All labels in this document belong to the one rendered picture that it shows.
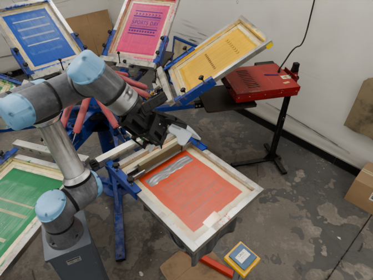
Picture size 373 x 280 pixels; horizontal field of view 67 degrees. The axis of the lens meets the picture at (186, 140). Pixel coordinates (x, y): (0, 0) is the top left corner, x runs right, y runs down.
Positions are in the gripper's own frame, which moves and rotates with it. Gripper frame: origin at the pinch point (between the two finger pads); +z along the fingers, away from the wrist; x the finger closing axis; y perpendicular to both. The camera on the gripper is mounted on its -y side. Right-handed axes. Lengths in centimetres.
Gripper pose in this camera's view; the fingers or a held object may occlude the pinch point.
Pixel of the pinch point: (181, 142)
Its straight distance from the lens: 81.3
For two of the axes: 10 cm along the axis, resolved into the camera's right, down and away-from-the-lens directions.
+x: 7.6, -1.8, -6.2
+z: 6.0, 5.5, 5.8
